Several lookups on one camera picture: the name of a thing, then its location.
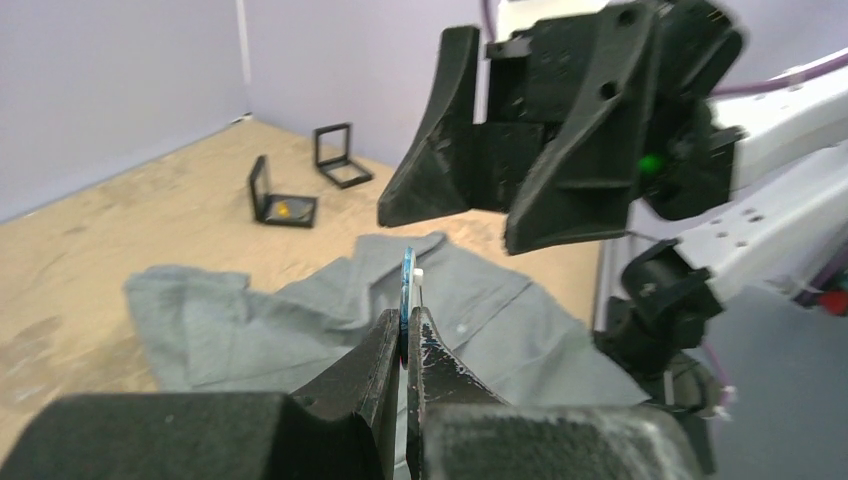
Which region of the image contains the black display frame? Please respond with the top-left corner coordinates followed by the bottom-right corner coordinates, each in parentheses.
top-left (312, 122), bottom-right (374, 190)
top-left (247, 155), bottom-right (317, 228)

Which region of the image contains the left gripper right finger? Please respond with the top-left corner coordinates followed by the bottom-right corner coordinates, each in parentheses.
top-left (406, 307), bottom-right (703, 479)

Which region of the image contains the blue portrait round brooch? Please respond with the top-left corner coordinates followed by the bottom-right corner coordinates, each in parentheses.
top-left (399, 247), bottom-right (424, 368)

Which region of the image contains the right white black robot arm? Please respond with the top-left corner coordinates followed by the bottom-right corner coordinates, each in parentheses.
top-left (377, 1), bottom-right (847, 415)

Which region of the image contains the left black display frame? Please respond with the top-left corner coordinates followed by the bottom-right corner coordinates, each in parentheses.
top-left (247, 155), bottom-right (317, 228)

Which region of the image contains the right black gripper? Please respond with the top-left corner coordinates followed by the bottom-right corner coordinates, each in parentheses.
top-left (377, 1), bottom-right (660, 255)

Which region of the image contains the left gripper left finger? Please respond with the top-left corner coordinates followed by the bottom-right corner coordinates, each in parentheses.
top-left (1, 310), bottom-right (399, 479)

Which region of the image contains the right black display frame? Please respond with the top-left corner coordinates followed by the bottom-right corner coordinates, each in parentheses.
top-left (312, 122), bottom-right (374, 190)

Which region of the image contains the grey button-up shirt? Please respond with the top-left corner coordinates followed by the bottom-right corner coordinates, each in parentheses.
top-left (125, 232), bottom-right (646, 406)

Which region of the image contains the orange blue round brooch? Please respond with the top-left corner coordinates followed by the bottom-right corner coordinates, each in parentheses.
top-left (275, 201), bottom-right (291, 218)

